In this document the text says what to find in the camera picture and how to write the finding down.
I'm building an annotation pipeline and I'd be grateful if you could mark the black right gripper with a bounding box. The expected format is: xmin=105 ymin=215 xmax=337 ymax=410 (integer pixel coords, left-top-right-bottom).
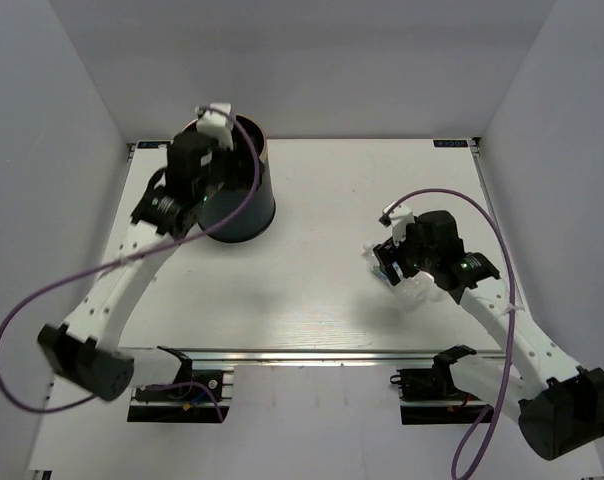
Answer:
xmin=374 ymin=218 xmax=438 ymax=286

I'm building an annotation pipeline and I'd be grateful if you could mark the clear bottle green-blue label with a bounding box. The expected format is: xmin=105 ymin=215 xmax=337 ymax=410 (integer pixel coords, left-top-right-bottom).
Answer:
xmin=362 ymin=243 xmax=428 ymax=310

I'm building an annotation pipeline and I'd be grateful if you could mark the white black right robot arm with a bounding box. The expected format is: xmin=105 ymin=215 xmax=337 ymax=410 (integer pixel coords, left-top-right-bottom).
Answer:
xmin=373 ymin=205 xmax=604 ymax=460

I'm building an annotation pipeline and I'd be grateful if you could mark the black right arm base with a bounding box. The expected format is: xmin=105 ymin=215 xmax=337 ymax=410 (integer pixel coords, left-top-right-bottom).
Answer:
xmin=389 ymin=368 xmax=486 ymax=426

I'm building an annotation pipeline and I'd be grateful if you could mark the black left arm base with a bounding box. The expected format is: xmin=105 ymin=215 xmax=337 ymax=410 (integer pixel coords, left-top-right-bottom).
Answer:
xmin=127 ymin=369 xmax=233 ymax=424

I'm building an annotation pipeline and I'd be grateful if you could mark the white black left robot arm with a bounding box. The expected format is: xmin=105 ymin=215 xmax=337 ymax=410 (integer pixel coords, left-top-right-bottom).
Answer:
xmin=37 ymin=130 xmax=268 ymax=401

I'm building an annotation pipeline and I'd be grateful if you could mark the dark bin with gold rim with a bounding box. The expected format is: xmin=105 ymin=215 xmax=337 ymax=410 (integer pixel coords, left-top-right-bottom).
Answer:
xmin=197 ymin=114 xmax=276 ymax=243

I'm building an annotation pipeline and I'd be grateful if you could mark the wide clear plastic bottle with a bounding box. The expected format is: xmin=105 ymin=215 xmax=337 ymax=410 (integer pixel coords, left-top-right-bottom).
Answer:
xmin=417 ymin=272 xmax=447 ymax=303

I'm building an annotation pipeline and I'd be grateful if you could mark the blue logo sticker left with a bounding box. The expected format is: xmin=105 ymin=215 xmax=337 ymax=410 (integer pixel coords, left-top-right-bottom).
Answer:
xmin=136 ymin=140 xmax=171 ymax=149

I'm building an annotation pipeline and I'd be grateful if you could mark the blue logo sticker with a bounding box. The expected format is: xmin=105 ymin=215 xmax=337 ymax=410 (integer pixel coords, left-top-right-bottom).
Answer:
xmin=136 ymin=140 xmax=171 ymax=149
xmin=433 ymin=139 xmax=468 ymax=148

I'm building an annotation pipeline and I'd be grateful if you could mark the blue logo sticker right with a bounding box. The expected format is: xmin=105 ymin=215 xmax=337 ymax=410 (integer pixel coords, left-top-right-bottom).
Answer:
xmin=433 ymin=139 xmax=468 ymax=148

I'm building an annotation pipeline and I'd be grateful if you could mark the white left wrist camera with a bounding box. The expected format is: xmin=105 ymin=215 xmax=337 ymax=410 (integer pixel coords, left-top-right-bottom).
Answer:
xmin=195 ymin=103 xmax=234 ymax=150

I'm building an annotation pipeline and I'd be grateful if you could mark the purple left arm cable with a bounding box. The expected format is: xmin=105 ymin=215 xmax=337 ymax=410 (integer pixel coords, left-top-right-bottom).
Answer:
xmin=0 ymin=107 xmax=263 ymax=422

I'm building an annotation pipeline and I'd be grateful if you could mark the aluminium right table rail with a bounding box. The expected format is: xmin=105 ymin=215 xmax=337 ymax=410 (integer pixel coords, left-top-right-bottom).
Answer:
xmin=470 ymin=137 xmax=529 ymax=335

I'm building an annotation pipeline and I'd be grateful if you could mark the aluminium table rail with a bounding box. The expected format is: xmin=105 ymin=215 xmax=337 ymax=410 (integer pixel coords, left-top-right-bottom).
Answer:
xmin=470 ymin=137 xmax=529 ymax=335
xmin=126 ymin=347 xmax=503 ymax=369

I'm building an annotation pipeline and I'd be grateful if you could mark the aluminium front table rail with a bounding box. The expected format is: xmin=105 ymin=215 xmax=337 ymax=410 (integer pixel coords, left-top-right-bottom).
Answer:
xmin=126 ymin=347 xmax=503 ymax=369

